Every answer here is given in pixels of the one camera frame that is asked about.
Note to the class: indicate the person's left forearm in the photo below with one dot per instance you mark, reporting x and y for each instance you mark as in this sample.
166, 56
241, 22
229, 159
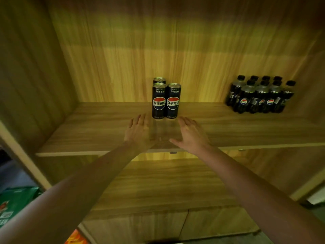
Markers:
63, 200

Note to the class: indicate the person's right hand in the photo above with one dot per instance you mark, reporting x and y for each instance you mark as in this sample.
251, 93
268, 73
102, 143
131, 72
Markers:
193, 139

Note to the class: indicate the stack of orange plastic packs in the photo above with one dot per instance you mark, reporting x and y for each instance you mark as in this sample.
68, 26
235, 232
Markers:
75, 238

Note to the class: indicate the person's right forearm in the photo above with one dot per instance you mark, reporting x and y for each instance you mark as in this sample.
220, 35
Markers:
266, 200

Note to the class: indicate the wooden shelf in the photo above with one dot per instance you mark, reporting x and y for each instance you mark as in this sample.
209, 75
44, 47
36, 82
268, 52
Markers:
101, 129

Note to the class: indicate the group of dark soda bottles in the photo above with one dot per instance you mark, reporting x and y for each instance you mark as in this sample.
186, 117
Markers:
245, 99

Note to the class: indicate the person's left hand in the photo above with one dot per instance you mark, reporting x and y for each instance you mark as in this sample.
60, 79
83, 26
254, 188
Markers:
139, 134

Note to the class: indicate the stack of green bags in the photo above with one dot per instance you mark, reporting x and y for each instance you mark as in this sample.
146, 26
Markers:
15, 200

